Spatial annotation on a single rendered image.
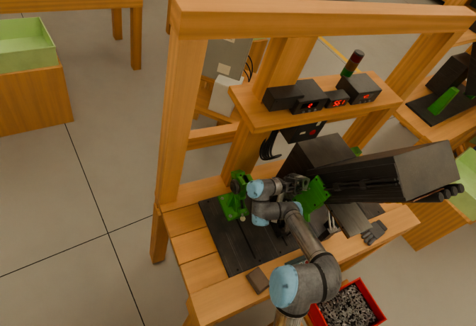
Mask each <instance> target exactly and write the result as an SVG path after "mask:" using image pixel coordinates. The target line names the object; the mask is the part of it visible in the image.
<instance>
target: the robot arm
mask: <svg viewBox="0 0 476 326"><path fill-rule="evenodd" d="M303 179H308V178H307V177H305V176H303V175H299V174H295V173H290V174H287V176H284V178H283V180H282V179H280V178H278V177H272V179H257V180H253V181H250V182H249V183H248V184H247V185H246V191H247V195H248V196H249V197H250V198H251V199H252V208H251V221H252V223H253V224H254V225H256V226H267V225H268V224H269V222H270V220H284V221H285V224H286V225H287V226H288V228H289V230H290V231H291V233H292V235H293V237H294V238H295V240H296V242H297V244H298V245H299V247H300V249H301V250H302V252H303V254H304V255H305V257H306V259H307V261H308V262H309V264H295V265H289V264H286V265H284V266H278V267H276V268H275V269H274V270H273V271H272V273H271V276H270V279H269V286H270V288H269V294H270V297H271V301H272V303H273V304H274V305H275V307H276V314H275V318H274V322H273V326H300V324H301V321H302V318H303V317H304V316H306V315H307V314H308V312H309V310H310V305H311V304H312V303H323V302H327V301H329V300H331V299H333V298H334V297H335V296H336V295H337V293H338V292H339V290H340V288H341V281H342V276H341V269H340V266H339V264H338V262H337V260H336V259H335V257H334V256H333V254H332V253H330V252H327V251H326V249H325V248H324V247H323V245H322V243H321V242H320V241H319V240H318V238H317V236H316V235H315V234H314V232H313V231H312V229H311V228H310V226H309V225H308V224H307V222H306V221H305V219H304V218H303V216H302V214H303V209H302V205H301V203H299V202H297V201H288V202H270V199H269V196H275V195H279V194H282V193H283V192H285V193H290V194H293V195H297V194H302V193H300V192H301V191H307V190H306V189H304V188H303V187H302V181H303ZM296 192H297V193H296Z"/></svg>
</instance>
